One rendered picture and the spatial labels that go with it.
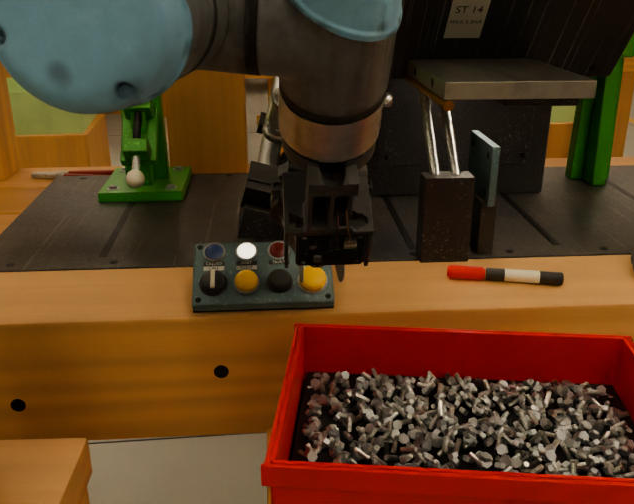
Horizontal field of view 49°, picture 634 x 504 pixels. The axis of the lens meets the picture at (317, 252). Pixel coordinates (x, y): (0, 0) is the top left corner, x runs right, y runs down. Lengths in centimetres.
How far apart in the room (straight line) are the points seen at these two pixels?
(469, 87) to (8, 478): 56
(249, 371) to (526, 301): 31
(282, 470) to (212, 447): 155
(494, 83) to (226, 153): 66
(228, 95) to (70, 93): 98
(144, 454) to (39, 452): 140
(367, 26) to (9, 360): 54
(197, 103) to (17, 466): 79
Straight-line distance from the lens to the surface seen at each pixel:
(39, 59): 31
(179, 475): 197
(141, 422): 82
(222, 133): 130
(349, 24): 42
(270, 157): 97
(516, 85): 77
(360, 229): 55
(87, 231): 102
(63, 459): 66
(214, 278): 74
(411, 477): 50
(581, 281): 87
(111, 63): 30
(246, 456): 201
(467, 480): 51
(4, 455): 68
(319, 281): 74
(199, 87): 128
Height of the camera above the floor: 124
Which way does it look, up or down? 22 degrees down
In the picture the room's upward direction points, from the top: straight up
